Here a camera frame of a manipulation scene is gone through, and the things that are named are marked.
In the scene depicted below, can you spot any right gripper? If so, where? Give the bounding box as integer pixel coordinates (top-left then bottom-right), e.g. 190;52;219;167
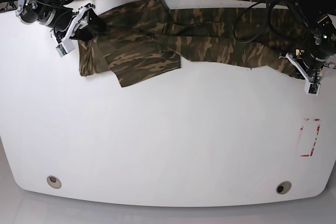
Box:
51;8;107;41

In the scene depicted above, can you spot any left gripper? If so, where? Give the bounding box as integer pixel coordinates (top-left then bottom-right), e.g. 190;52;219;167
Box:
295;49;331;80

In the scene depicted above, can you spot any camouflage T-shirt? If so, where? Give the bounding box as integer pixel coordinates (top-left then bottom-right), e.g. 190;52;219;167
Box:
78;0;307;87

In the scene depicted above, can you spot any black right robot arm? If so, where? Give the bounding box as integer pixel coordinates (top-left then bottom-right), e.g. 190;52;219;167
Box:
16;0;107;43

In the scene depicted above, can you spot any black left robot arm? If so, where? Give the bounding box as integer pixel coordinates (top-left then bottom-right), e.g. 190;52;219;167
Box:
234;0;335;79

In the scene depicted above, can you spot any red tape rectangle marking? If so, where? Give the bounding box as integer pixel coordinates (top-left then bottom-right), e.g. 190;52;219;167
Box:
297;118;321;157

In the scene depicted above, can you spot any right table grommet hole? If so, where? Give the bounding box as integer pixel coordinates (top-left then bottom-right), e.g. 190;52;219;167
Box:
276;181;292;195

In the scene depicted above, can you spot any table grommet hole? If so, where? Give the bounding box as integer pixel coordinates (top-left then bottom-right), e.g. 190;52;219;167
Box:
276;181;292;195
47;176;61;189

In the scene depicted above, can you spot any left table grommet hole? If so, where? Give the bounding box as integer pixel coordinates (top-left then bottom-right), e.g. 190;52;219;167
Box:
47;176;61;189

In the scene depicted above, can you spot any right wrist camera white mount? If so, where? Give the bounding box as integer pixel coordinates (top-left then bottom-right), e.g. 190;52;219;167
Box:
51;3;96;57

